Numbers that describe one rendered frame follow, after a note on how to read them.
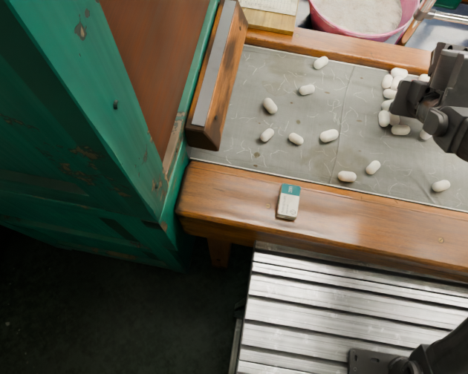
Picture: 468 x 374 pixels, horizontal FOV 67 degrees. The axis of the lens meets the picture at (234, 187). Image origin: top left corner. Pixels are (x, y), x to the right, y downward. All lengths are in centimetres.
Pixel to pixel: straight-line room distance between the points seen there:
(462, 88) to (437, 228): 25
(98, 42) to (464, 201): 71
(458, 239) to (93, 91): 65
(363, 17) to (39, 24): 83
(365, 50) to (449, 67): 26
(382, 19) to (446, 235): 53
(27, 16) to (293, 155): 58
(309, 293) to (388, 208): 22
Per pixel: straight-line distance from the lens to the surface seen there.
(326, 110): 78
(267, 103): 74
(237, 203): 64
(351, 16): 97
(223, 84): 67
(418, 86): 72
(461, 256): 75
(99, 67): 29
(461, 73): 64
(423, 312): 81
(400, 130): 79
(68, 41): 25
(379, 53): 88
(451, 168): 83
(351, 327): 75
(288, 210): 63
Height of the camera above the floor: 138
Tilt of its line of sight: 70 degrees down
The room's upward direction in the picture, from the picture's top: 6 degrees clockwise
